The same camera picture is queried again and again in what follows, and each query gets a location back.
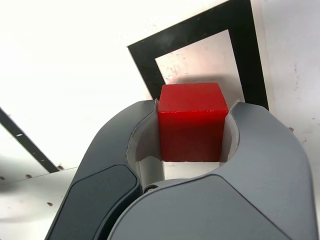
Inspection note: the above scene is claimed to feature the black tape strip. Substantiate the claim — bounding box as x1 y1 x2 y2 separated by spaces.
0 106 60 173

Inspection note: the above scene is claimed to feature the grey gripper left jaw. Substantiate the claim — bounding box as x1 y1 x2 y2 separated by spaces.
46 98 166 240

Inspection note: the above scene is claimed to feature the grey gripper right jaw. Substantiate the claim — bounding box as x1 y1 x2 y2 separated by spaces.
107 99 315 240

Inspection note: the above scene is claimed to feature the black tape square outline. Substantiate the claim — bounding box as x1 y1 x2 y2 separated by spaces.
126 0 270 112

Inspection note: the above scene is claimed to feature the red cube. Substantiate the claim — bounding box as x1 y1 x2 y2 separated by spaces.
157 82 229 163

